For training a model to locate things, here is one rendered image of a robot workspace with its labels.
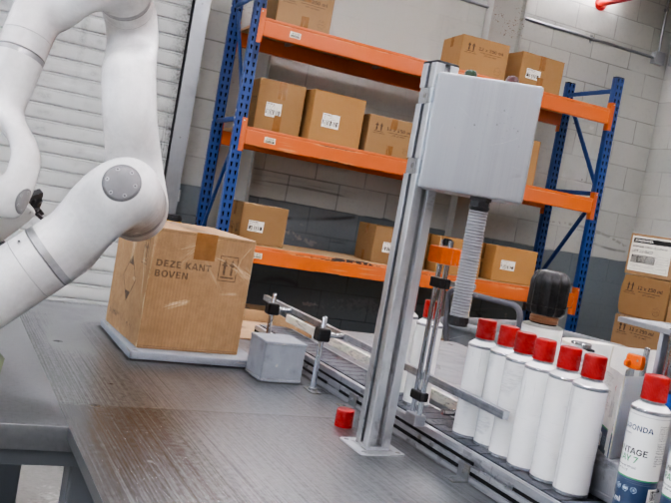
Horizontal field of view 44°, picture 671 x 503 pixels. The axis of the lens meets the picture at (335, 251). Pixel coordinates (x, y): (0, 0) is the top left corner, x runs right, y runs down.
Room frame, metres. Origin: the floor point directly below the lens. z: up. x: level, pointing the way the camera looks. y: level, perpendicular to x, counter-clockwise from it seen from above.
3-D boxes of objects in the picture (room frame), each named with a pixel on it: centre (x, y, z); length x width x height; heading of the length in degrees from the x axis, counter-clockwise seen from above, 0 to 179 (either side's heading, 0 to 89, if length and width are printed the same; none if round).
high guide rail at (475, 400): (1.78, -0.07, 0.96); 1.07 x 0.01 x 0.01; 26
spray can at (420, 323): (1.60, -0.20, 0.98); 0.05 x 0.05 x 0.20
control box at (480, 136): (1.40, -0.20, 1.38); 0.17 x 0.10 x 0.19; 81
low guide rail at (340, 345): (1.81, -0.14, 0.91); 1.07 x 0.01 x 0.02; 26
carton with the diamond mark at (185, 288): (2.00, 0.36, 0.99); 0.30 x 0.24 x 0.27; 29
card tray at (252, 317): (2.43, 0.21, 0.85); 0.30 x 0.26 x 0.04; 26
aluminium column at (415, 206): (1.43, -0.12, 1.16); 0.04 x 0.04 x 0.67; 26
